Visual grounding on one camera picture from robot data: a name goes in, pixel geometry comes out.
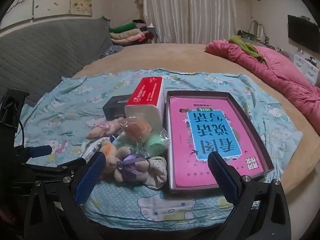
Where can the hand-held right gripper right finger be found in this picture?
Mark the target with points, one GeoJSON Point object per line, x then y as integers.
{"type": "Point", "coordinates": [225, 180]}

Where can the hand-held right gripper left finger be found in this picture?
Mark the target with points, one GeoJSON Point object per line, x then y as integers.
{"type": "Point", "coordinates": [90, 180]}

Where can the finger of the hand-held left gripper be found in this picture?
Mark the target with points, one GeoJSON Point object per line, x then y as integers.
{"type": "Point", "coordinates": [40, 151]}
{"type": "Point", "coordinates": [57, 170]}

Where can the purple print wipe packet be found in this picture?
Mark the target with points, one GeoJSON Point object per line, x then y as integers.
{"type": "Point", "coordinates": [93, 148]}

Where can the plush bear with purple ribbon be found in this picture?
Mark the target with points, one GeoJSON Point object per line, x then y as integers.
{"type": "Point", "coordinates": [130, 166]}

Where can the plush toy with pink dress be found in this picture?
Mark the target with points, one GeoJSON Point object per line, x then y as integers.
{"type": "Point", "coordinates": [102, 130]}

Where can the dark cardboard box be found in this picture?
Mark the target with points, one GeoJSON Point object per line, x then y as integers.
{"type": "Point", "coordinates": [246, 130]}

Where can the white floral scrunchie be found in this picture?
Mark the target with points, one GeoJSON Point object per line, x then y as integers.
{"type": "Point", "coordinates": [157, 171]}

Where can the green makeup sponge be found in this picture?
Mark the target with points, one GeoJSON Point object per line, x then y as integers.
{"type": "Point", "coordinates": [156, 146]}

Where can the blue cartoon cat printed blanket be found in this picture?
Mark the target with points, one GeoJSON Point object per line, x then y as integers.
{"type": "Point", "coordinates": [62, 120]}

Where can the pink book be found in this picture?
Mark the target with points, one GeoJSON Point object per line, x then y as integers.
{"type": "Point", "coordinates": [180, 135]}

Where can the grey quilted headboard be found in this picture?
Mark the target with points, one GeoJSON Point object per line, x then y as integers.
{"type": "Point", "coordinates": [42, 52]}

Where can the black glossy box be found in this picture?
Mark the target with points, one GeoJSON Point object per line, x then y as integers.
{"type": "Point", "coordinates": [115, 107]}

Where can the red tissue pack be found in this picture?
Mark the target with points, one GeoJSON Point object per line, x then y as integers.
{"type": "Point", "coordinates": [147, 92]}

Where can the dark floral cloth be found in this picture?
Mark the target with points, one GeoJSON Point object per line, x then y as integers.
{"type": "Point", "coordinates": [111, 51]}

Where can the pink quilt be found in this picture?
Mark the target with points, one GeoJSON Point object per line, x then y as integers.
{"type": "Point", "coordinates": [277, 75]}

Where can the green cloth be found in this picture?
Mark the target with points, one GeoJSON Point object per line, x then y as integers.
{"type": "Point", "coordinates": [246, 46]}

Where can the stack of folded clothes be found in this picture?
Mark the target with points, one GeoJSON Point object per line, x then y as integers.
{"type": "Point", "coordinates": [127, 33]}

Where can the white drawer cabinet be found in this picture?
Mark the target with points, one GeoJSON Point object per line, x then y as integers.
{"type": "Point", "coordinates": [306, 66]}

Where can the black framed table mirror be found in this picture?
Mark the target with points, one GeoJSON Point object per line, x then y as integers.
{"type": "Point", "coordinates": [257, 31]}

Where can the white curtain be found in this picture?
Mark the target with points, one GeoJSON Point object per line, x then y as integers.
{"type": "Point", "coordinates": [187, 10]}

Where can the floral wall poster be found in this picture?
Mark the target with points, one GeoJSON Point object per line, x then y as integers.
{"type": "Point", "coordinates": [55, 0]}

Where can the black wall television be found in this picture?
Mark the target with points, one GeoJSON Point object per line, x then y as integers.
{"type": "Point", "coordinates": [301, 33]}

